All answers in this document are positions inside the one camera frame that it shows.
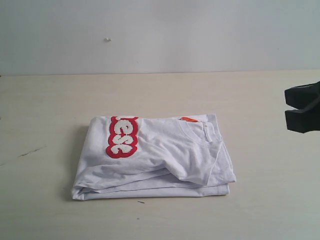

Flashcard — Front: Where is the orange neck tag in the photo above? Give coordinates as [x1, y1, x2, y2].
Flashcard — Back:
[180, 116, 199, 123]

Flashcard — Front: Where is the white t-shirt red Chinese patch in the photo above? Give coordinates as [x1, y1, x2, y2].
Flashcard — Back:
[71, 114, 236, 201]

